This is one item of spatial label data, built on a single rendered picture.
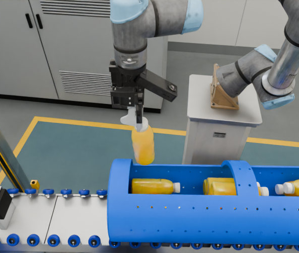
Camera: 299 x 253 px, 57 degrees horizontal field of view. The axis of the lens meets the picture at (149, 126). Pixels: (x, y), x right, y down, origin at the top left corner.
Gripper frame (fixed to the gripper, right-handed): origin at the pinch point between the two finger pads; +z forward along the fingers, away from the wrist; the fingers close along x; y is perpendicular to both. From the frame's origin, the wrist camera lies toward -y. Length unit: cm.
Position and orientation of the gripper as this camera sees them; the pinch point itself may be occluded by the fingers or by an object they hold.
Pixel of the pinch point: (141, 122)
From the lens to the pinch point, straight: 79.3
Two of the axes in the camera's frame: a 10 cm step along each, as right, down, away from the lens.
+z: -0.1, 7.0, 7.2
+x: -0.2, 7.2, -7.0
